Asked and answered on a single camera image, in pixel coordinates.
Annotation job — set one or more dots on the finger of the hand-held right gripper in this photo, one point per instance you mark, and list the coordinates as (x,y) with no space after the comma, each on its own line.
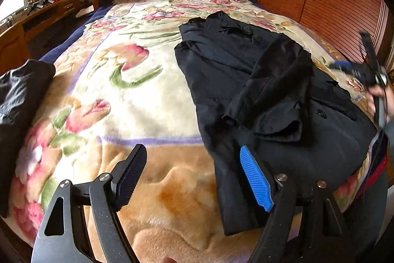
(346,67)
(371,50)

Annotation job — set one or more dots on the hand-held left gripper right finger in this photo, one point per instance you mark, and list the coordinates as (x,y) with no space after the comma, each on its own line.
(255,176)

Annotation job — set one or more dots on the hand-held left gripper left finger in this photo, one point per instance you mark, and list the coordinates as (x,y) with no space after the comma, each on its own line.
(129,176)

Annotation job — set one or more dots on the black double-breasted coat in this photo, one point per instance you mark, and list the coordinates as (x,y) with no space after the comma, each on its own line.
(246,81)

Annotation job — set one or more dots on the person's right hand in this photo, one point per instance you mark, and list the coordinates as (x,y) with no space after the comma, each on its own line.
(372,96)

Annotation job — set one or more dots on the floral blanket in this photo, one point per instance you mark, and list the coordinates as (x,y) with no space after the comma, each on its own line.
(138,96)

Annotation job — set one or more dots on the person's dark trousers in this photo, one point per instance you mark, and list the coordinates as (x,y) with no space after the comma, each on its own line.
(372,204)

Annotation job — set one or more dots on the black crinkled folded garment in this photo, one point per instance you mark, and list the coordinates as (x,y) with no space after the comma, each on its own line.
(21,96)

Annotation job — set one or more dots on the white paper sheet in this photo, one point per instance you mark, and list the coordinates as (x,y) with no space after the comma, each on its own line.
(83,12)

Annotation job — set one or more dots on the wooden desk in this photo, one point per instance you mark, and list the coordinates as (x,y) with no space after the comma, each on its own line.
(15,44)

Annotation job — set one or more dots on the black device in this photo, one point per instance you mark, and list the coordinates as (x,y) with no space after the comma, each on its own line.
(38,3)

